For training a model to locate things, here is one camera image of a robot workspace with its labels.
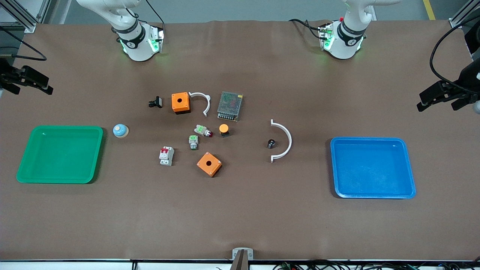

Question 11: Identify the red indicator lamp green body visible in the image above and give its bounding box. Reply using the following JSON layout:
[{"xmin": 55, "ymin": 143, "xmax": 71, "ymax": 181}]
[{"xmin": 194, "ymin": 124, "xmax": 213, "ymax": 138}]

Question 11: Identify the large white curved clip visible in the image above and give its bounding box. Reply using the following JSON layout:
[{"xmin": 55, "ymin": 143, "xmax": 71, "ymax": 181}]
[{"xmin": 270, "ymin": 119, "xmax": 293, "ymax": 163}]

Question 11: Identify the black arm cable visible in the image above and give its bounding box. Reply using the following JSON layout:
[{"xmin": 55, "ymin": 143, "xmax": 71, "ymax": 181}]
[
  {"xmin": 0, "ymin": 27, "xmax": 48, "ymax": 62},
  {"xmin": 429, "ymin": 15, "xmax": 480, "ymax": 95}
]

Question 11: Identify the white circuit breaker red switch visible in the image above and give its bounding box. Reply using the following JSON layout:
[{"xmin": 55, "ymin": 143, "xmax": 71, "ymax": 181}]
[{"xmin": 159, "ymin": 146, "xmax": 175, "ymax": 166}]

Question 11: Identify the metal mesh power supply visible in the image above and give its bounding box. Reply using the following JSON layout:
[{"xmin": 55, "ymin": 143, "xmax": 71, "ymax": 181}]
[{"xmin": 217, "ymin": 91, "xmax": 243, "ymax": 122}]

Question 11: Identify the black base cable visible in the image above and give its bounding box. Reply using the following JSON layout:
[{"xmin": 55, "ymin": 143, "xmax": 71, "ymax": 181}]
[
  {"xmin": 288, "ymin": 18, "xmax": 324, "ymax": 40},
  {"xmin": 144, "ymin": 0, "xmax": 166, "ymax": 29}
]

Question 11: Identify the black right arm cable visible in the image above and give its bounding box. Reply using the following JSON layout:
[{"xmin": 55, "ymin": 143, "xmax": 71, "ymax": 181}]
[{"xmin": 0, "ymin": 27, "xmax": 48, "ymax": 62}]

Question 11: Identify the orange button box upright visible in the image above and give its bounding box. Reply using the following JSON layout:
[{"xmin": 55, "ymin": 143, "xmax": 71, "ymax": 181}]
[{"xmin": 171, "ymin": 92, "xmax": 191, "ymax": 115}]

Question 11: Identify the aluminium frame post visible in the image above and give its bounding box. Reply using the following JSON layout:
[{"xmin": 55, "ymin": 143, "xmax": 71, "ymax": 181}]
[
  {"xmin": 449, "ymin": 0, "xmax": 480, "ymax": 29},
  {"xmin": 0, "ymin": 0, "xmax": 50, "ymax": 33}
]

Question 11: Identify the green plastic tray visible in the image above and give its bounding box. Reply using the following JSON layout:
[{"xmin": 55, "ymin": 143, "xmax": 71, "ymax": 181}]
[{"xmin": 16, "ymin": 126, "xmax": 104, "ymax": 184}]

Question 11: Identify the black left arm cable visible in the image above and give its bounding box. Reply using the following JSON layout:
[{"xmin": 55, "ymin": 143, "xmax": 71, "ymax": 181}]
[{"xmin": 429, "ymin": 15, "xmax": 480, "ymax": 95}]

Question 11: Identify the black left base cable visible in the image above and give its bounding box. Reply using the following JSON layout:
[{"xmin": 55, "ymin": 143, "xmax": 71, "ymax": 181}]
[{"xmin": 288, "ymin": 18, "xmax": 324, "ymax": 40}]

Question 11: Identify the grey metal table bracket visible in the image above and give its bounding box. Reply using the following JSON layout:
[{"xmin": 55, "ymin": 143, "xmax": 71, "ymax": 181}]
[{"xmin": 232, "ymin": 247, "xmax": 254, "ymax": 270}]

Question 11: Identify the orange button box flat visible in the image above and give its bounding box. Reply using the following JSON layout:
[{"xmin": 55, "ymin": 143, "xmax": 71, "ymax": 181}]
[{"xmin": 196, "ymin": 151, "xmax": 223, "ymax": 178}]

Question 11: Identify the small white curved clip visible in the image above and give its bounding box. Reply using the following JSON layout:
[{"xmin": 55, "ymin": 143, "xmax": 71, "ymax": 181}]
[{"xmin": 189, "ymin": 91, "xmax": 211, "ymax": 117}]

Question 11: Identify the black right base cable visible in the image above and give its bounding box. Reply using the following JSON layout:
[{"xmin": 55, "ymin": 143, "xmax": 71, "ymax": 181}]
[{"xmin": 144, "ymin": 0, "xmax": 166, "ymax": 29}]

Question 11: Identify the brown table mat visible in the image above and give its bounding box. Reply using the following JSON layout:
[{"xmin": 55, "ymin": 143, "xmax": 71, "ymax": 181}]
[{"xmin": 0, "ymin": 19, "xmax": 480, "ymax": 261}]

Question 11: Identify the blue plastic tray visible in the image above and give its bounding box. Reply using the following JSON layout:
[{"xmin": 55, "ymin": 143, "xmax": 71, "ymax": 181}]
[{"xmin": 330, "ymin": 137, "xmax": 417, "ymax": 199}]

